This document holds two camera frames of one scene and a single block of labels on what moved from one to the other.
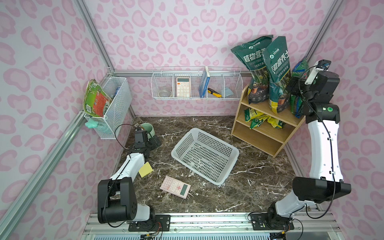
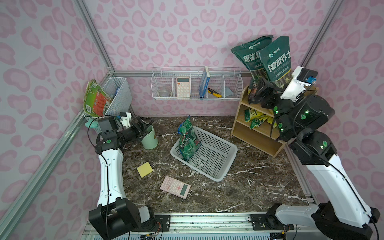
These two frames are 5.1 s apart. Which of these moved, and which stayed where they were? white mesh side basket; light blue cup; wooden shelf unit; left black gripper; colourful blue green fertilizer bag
Moved: left black gripper; colourful blue green fertilizer bag
Stayed: light blue cup; white mesh side basket; wooden shelf unit
